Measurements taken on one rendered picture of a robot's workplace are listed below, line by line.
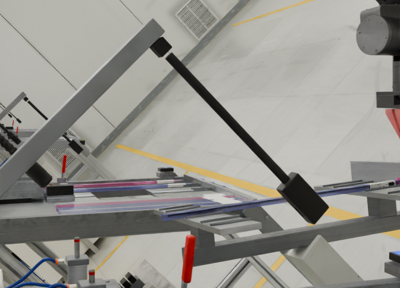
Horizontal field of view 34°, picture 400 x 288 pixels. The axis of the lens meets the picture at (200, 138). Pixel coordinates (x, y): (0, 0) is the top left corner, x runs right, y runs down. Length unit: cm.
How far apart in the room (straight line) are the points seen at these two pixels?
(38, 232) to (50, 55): 674
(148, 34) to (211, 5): 829
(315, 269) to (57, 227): 67
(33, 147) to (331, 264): 84
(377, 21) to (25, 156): 60
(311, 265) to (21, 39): 725
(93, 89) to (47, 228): 113
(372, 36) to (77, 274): 52
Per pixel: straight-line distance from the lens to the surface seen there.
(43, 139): 50
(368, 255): 263
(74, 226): 162
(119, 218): 164
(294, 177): 56
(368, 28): 97
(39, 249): 235
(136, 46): 51
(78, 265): 75
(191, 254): 84
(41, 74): 826
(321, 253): 124
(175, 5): 865
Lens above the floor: 139
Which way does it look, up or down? 15 degrees down
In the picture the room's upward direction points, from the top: 44 degrees counter-clockwise
